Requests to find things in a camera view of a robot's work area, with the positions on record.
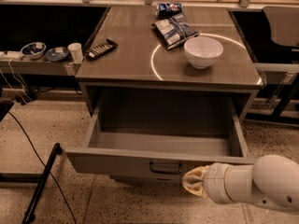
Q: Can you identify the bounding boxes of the black floor cable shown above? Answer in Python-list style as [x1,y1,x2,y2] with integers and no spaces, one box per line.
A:
[7,110,78,224]

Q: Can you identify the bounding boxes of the white cable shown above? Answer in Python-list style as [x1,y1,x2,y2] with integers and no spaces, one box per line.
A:
[0,59,32,105]

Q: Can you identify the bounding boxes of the blue chip bag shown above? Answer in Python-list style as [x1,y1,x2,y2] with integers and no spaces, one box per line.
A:
[152,13,199,49]

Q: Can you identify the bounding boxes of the blue soda can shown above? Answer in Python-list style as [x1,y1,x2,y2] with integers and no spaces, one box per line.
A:
[156,2,182,19]

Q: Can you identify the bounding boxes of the white power strip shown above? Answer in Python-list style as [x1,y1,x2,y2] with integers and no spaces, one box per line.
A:
[0,51,22,60]

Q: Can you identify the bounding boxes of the grey chair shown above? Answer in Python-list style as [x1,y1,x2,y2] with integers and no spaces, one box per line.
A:
[263,7,299,123]

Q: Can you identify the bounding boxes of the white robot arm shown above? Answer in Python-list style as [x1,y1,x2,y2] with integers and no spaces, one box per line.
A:
[182,155,299,215]

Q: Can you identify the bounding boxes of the black metal stand leg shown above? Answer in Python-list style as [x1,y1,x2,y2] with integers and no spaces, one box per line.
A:
[21,143,62,224]

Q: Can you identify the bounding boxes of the grey side shelf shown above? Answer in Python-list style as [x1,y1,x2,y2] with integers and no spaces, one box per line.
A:
[0,59,80,76]

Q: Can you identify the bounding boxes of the grey drawer cabinet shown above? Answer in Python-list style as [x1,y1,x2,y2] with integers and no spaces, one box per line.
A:
[76,6,263,119]

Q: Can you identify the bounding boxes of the small blue white bowl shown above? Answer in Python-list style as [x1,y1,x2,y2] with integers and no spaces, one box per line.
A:
[21,42,46,60]

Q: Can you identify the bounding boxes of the black drawer handle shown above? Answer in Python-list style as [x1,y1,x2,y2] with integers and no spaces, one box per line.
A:
[149,161,182,175]

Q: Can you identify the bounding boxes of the white paper cup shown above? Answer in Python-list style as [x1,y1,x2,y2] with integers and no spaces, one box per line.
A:
[67,43,83,63]

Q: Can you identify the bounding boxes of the black snack bar pack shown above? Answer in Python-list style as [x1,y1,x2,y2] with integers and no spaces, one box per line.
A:
[85,39,118,61]

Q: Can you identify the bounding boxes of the grey top drawer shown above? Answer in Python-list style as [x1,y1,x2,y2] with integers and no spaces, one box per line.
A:
[65,97,254,183]

